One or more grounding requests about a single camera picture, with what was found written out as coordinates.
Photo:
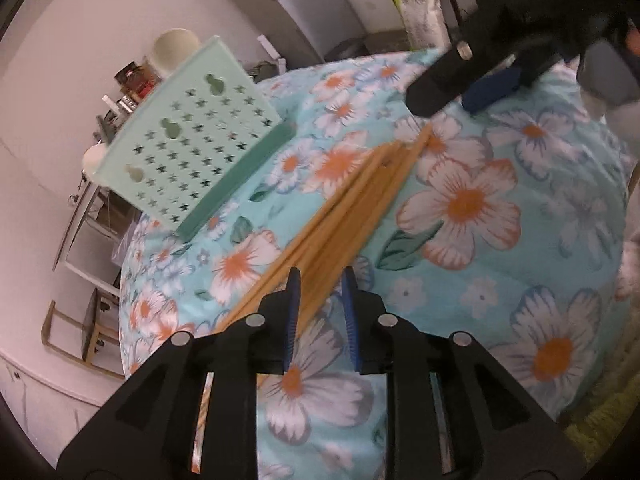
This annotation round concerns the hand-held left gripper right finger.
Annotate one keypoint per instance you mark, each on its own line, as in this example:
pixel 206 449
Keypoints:
pixel 350 320

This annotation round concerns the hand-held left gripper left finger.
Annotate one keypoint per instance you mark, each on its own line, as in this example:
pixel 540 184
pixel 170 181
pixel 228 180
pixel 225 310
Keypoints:
pixel 292 310

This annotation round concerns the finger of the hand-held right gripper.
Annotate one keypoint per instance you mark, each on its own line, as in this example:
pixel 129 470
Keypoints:
pixel 492 90
pixel 440 85

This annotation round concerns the bundle of wooden chopsticks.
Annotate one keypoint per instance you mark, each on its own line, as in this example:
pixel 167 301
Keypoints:
pixel 350 200

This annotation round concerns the mint green utensil holder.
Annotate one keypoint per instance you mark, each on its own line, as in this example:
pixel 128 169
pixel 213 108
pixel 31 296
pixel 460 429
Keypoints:
pixel 195 135

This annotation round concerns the person's right hand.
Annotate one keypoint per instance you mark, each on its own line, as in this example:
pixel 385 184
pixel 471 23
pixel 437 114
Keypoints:
pixel 612 75

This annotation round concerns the white green paper towel pack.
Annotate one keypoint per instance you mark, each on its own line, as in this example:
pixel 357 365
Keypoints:
pixel 420 10

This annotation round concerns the silver refrigerator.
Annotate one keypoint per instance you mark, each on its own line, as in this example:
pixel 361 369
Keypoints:
pixel 300 5

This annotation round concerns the floral blue tablecloth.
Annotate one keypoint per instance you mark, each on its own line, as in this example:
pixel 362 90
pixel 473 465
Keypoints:
pixel 500 260

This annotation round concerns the white leaning board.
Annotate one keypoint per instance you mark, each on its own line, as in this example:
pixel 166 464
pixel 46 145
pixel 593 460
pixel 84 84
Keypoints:
pixel 272 52

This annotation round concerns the wooden chair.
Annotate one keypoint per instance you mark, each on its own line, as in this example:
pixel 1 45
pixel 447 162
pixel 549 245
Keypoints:
pixel 100 330

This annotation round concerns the cooking oil bottle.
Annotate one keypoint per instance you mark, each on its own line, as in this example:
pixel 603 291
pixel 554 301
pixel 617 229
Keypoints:
pixel 140 82

